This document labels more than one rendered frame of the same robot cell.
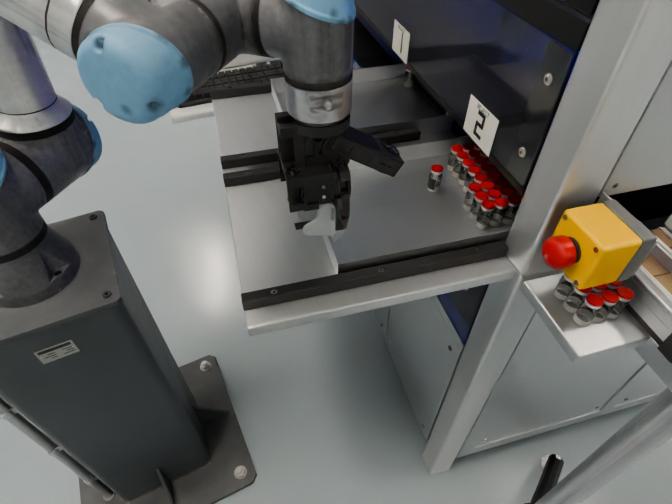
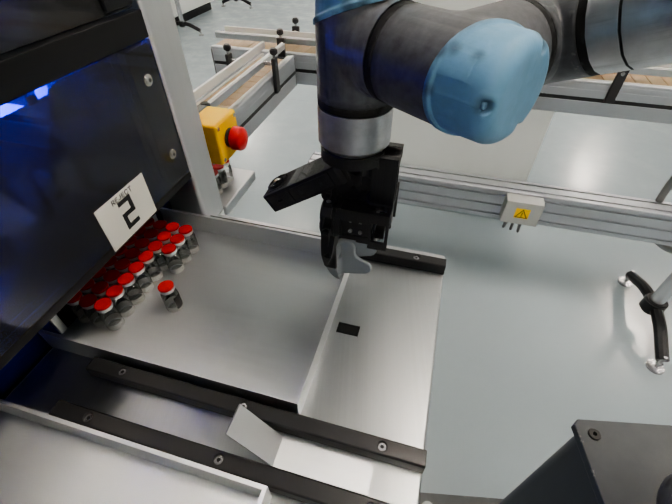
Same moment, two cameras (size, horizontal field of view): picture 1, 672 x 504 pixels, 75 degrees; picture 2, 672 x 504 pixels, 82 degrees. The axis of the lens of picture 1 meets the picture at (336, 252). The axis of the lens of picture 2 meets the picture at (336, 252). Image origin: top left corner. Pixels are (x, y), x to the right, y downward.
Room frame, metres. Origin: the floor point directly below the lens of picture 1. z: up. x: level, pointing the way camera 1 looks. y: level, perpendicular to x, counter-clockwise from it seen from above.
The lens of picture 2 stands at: (0.80, 0.19, 1.31)
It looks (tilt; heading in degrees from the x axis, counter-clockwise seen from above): 44 degrees down; 211
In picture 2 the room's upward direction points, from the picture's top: straight up
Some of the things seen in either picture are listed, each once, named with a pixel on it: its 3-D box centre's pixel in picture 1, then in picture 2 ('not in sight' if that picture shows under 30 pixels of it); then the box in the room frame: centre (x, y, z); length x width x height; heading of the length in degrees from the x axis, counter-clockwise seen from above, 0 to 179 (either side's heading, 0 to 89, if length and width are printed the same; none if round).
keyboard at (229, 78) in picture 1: (247, 80); not in sight; (1.20, 0.25, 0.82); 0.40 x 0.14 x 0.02; 111
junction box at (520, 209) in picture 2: not in sight; (521, 209); (-0.43, 0.21, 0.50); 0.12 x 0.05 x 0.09; 105
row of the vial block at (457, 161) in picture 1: (474, 183); (146, 271); (0.62, -0.24, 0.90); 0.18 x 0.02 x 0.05; 15
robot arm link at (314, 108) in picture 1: (319, 96); (355, 123); (0.47, 0.02, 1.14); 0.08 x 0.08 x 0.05
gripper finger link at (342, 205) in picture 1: (338, 201); not in sight; (0.46, 0.00, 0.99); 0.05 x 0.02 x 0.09; 15
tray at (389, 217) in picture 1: (414, 197); (215, 290); (0.59, -0.13, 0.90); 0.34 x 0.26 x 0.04; 105
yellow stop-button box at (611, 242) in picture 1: (595, 244); (211, 134); (0.38, -0.31, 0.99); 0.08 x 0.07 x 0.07; 105
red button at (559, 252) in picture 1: (562, 251); (235, 138); (0.36, -0.27, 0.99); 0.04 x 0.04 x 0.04; 15
